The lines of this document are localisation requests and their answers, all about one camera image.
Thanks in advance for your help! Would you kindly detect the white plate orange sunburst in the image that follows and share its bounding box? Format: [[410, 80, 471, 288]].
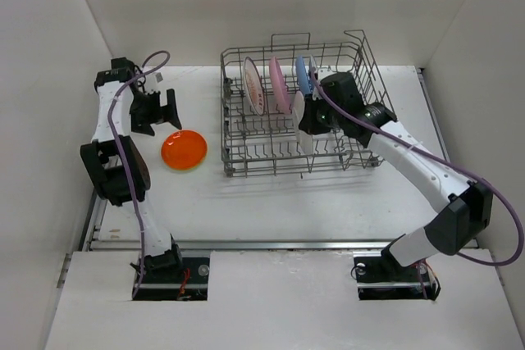
[[243, 57, 265, 116]]

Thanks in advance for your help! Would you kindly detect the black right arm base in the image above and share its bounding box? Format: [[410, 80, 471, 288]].
[[350, 255, 441, 302]]

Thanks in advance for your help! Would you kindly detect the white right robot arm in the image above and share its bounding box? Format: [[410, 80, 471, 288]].
[[292, 72, 493, 280]]

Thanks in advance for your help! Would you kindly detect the blue plate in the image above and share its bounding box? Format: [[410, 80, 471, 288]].
[[294, 56, 313, 96]]

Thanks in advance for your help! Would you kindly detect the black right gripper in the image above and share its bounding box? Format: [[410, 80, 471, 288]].
[[299, 90, 345, 134]]

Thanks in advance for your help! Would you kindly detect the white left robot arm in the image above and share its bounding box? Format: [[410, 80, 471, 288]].
[[80, 57, 184, 282]]

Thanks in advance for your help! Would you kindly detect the grey wire dish rack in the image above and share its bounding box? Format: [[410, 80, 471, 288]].
[[220, 30, 395, 177]]

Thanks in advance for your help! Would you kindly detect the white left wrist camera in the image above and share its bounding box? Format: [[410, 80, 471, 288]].
[[144, 71, 163, 94]]

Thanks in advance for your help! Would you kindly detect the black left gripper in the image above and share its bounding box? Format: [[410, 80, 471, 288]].
[[130, 89, 181, 136]]

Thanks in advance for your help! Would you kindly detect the pink plate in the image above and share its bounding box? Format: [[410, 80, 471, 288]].
[[269, 57, 290, 114]]

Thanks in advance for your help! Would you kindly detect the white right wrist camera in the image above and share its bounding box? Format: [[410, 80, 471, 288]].
[[313, 66, 335, 100]]

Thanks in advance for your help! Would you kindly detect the white plate teal rim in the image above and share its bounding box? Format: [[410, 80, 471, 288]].
[[291, 91, 313, 156]]

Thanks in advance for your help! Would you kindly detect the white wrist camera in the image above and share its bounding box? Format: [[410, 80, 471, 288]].
[[313, 66, 335, 100], [144, 71, 163, 94]]

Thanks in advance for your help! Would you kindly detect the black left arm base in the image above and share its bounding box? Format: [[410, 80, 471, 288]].
[[130, 252, 211, 302]]

